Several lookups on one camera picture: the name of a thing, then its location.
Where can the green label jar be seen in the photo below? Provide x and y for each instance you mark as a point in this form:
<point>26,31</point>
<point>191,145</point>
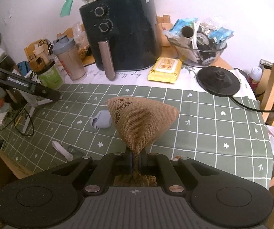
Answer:
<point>50,76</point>

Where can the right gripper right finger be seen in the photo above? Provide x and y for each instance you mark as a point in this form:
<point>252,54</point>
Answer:
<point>159,166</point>

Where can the white gimbal tripod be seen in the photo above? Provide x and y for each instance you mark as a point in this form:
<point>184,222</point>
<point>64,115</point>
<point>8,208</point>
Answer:
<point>34,102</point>

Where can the black air fryer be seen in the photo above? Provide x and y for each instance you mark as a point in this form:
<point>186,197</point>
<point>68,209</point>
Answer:
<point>122,34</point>

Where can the yellow wet wipes pack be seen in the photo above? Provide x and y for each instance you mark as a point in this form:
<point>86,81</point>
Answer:
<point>165,70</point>

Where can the glass bowl with clutter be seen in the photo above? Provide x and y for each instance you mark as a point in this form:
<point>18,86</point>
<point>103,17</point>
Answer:
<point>198,43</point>

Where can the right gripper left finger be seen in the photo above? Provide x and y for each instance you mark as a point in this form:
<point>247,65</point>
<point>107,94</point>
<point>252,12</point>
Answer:
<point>104,173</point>

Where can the brown burlap pouch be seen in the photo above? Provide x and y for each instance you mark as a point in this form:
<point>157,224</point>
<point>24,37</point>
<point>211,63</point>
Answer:
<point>139,122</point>

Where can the black kettle base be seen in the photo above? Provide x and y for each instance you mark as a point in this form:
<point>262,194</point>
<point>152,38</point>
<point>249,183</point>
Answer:
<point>218,81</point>

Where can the green plastic tag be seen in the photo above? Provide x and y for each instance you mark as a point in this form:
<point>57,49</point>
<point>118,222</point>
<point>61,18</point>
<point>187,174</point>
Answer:
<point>66,9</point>

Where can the grey sock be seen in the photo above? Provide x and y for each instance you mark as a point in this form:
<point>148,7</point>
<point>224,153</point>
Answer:
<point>102,120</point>

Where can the grey lid shaker bottle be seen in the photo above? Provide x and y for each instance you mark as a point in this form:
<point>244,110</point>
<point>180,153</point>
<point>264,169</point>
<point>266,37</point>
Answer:
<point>66,50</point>

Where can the green grid tablecloth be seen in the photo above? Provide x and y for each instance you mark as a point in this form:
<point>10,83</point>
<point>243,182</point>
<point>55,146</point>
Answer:
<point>209,129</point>

